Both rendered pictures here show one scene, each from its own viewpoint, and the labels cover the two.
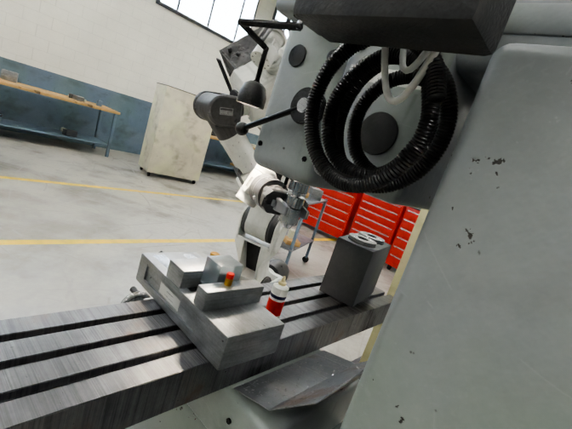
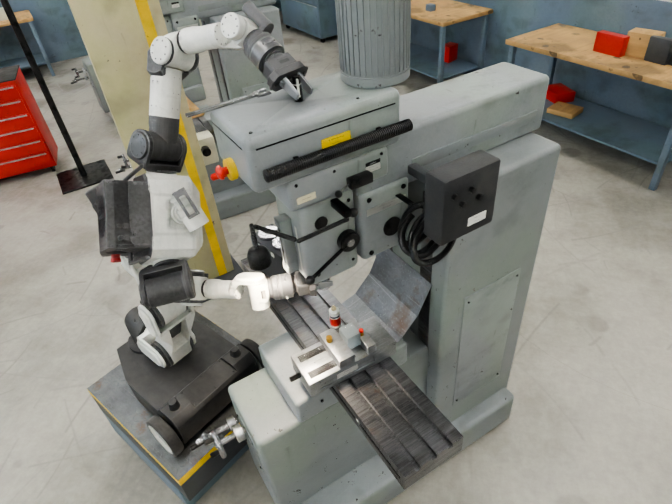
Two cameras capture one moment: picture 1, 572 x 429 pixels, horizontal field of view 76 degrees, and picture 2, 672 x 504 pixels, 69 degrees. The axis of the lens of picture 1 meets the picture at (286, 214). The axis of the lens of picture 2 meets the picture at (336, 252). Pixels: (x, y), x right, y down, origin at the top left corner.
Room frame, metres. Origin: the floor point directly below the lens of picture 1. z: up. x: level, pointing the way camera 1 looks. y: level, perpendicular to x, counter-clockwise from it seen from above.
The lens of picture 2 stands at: (0.28, 1.16, 2.39)
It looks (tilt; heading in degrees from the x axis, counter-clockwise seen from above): 39 degrees down; 294
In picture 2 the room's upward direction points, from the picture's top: 6 degrees counter-clockwise
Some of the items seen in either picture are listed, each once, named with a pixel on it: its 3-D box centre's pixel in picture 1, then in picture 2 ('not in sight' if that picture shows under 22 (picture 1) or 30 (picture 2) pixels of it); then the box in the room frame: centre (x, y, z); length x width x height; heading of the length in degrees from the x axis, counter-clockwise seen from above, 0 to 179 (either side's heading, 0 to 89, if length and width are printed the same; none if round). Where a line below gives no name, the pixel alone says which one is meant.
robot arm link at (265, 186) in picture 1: (276, 199); (297, 284); (0.93, 0.04, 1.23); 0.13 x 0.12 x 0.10; 120
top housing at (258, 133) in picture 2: not in sight; (307, 125); (0.84, -0.02, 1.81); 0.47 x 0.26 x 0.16; 51
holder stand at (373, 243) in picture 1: (357, 265); (279, 255); (1.18, -0.28, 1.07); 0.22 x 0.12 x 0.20; 153
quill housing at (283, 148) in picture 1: (325, 111); (317, 224); (0.85, -0.01, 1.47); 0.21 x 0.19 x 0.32; 141
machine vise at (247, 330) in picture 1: (207, 291); (343, 350); (0.75, 0.11, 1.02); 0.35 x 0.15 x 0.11; 49
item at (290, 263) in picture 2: not in sight; (286, 244); (0.92, 0.08, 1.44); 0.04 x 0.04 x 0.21; 51
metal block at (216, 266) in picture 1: (221, 273); (350, 336); (0.73, 0.09, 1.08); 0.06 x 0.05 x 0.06; 139
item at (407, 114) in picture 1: (402, 129); (366, 204); (0.73, -0.16, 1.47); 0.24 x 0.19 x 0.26; 141
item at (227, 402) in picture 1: (243, 357); (332, 353); (0.85, -0.01, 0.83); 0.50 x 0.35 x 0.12; 51
